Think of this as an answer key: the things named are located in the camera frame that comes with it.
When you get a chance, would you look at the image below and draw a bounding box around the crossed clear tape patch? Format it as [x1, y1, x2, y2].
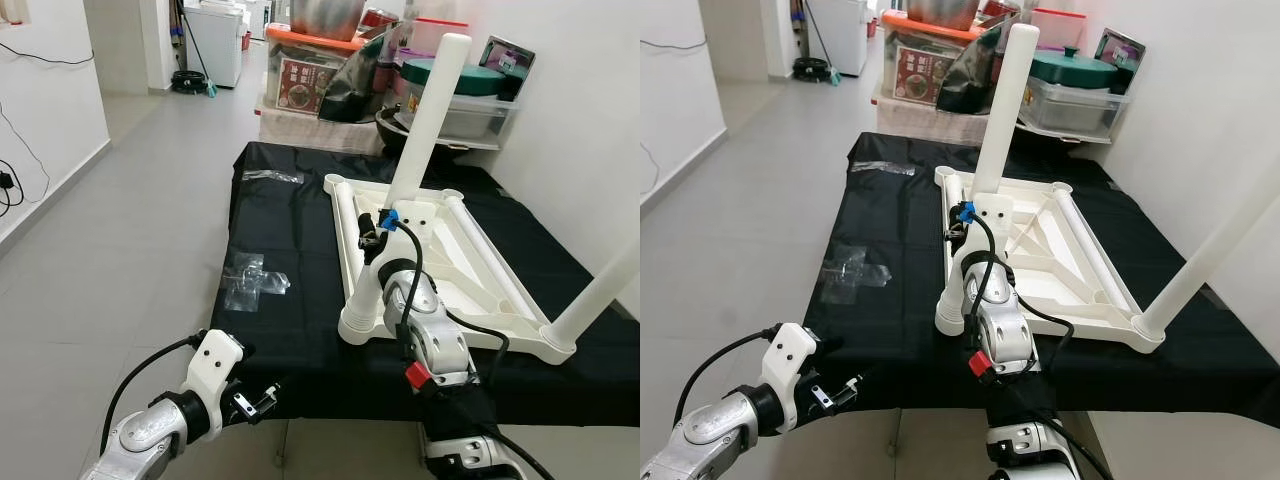
[220, 252, 291, 313]
[820, 243, 893, 304]

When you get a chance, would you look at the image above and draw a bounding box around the black table cloth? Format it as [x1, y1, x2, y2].
[222, 140, 641, 429]
[803, 130, 1280, 429]

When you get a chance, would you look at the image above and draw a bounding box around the white plastic table top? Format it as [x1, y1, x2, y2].
[325, 172, 579, 363]
[935, 163, 1166, 354]

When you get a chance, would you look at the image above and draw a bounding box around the beige patterned cloth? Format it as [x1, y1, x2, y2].
[872, 95, 991, 146]
[258, 105, 386, 153]

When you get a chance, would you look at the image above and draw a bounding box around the black wok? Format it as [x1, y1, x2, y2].
[375, 108, 471, 161]

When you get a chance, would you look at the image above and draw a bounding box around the black plastic bag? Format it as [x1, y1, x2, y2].
[935, 25, 1011, 113]
[320, 35, 401, 123]

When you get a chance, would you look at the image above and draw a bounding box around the red printed food box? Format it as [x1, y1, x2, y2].
[278, 55, 346, 113]
[893, 43, 959, 103]

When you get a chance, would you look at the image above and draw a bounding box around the clear plastic container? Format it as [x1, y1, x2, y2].
[1020, 78, 1133, 141]
[395, 90, 521, 149]

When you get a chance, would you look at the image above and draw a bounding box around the clear storage box orange lid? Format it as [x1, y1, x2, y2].
[265, 25, 376, 116]
[880, 12, 986, 104]

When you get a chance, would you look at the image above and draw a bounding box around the green pot with lid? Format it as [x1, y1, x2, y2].
[1030, 47, 1121, 89]
[402, 58, 511, 99]

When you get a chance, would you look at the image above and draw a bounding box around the clear container red lid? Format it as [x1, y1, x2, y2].
[412, 17, 471, 56]
[1030, 8, 1088, 51]

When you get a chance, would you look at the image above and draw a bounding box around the steel cooking pot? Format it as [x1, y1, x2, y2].
[290, 0, 369, 41]
[905, 0, 981, 31]

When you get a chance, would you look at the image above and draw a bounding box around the white appliance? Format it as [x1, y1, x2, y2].
[185, 5, 246, 89]
[805, 0, 869, 76]

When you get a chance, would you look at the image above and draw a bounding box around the dark purple printed box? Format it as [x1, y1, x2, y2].
[1095, 28, 1148, 93]
[480, 35, 536, 101]

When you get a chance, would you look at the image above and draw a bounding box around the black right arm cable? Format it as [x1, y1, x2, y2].
[385, 212, 511, 361]
[958, 205, 1076, 376]

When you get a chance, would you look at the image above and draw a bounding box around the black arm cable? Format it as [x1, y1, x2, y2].
[100, 335, 206, 456]
[385, 212, 511, 361]
[958, 205, 1076, 376]
[675, 330, 776, 426]

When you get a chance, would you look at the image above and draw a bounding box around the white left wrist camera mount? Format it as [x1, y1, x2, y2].
[183, 330, 246, 416]
[762, 322, 821, 406]

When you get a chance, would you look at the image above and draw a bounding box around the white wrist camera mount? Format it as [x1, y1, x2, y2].
[955, 195, 1013, 256]
[183, 330, 246, 416]
[375, 200, 441, 266]
[762, 322, 821, 406]

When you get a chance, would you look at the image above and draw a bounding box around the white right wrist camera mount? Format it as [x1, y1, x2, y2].
[375, 200, 441, 266]
[955, 195, 1013, 256]

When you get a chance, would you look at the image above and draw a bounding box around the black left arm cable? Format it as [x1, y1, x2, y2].
[675, 330, 776, 426]
[100, 335, 206, 456]

